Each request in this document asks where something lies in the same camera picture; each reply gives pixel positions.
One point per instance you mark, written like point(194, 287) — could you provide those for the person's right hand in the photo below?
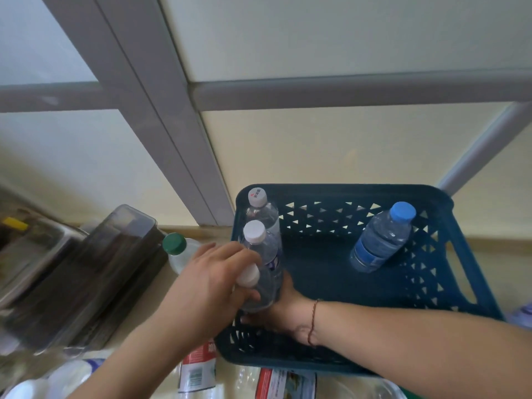
point(291, 313)

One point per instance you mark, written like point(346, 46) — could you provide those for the person's left hand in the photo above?
point(203, 290)

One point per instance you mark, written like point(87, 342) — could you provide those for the person's left thumb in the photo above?
point(248, 295)

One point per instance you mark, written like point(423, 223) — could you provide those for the person's right thumb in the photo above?
point(287, 284)

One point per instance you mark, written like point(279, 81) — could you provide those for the white cap clear water bottle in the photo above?
point(266, 249)
point(268, 288)

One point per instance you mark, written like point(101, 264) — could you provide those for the person's right forearm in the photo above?
point(415, 349)

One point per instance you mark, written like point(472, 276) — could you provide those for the person's left forearm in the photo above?
point(141, 357)

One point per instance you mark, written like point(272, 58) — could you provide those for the dark blue plastic basket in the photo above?
point(332, 282)

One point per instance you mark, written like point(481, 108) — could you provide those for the red-marked white cap water bottle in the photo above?
point(264, 213)

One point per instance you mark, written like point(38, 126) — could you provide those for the clear empty plastic bottle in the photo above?
point(246, 382)

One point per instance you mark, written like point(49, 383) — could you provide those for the green cap clear bottle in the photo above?
point(176, 247)

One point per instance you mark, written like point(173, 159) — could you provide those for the red and white label bottle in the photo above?
point(198, 369)

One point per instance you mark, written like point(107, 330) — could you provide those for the red label picture bottle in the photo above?
point(284, 384)

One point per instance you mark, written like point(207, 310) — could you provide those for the blue cap water bottle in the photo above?
point(380, 238)

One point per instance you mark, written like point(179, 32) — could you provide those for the clear dark plastic container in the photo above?
point(91, 278)

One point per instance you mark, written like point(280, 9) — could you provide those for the white round lid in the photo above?
point(68, 376)
point(25, 390)

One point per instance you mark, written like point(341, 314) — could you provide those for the metal tray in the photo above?
point(29, 257)

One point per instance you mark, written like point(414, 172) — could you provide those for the pale purple bottle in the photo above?
point(521, 315)

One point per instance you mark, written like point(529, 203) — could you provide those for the yellow small object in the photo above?
point(15, 223)

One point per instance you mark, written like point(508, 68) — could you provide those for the grey window frame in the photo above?
point(145, 120)

